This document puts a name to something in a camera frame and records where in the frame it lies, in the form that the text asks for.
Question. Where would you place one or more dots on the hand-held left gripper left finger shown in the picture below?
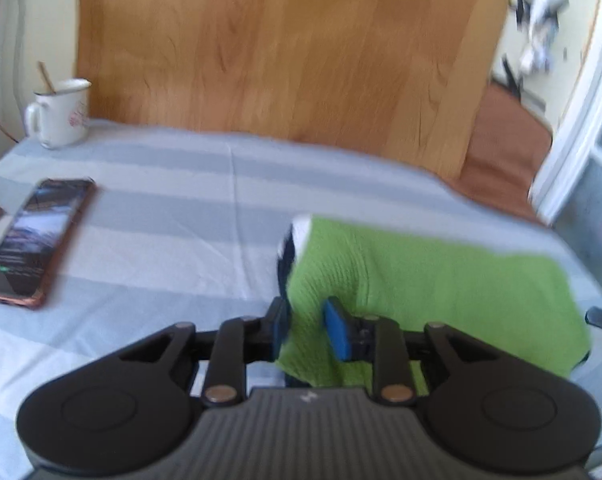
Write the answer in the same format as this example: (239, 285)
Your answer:
(281, 322)

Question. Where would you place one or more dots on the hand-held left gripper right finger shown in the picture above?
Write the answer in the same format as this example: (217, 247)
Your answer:
(338, 330)

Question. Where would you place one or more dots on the black and green knit sweater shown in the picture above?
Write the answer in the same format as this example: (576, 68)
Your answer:
(431, 300)

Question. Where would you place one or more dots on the blue striped bedsheet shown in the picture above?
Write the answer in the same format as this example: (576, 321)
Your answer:
(156, 200)

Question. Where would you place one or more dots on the brown cushion mat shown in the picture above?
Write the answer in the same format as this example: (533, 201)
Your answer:
(506, 150)

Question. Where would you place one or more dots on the smartphone in brown case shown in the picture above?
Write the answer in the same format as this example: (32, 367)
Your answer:
(31, 240)

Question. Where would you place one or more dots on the wood-grain vinyl sheet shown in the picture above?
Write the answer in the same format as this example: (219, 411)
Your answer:
(281, 50)

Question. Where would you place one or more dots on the white enamel mug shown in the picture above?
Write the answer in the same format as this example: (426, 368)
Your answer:
(61, 115)

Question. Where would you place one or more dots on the white power adapter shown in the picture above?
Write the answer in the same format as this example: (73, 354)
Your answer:
(543, 10)

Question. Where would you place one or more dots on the wooden spoon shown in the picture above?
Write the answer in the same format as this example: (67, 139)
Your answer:
(46, 77)

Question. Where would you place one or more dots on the white window frame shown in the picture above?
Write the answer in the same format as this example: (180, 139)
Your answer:
(576, 110)

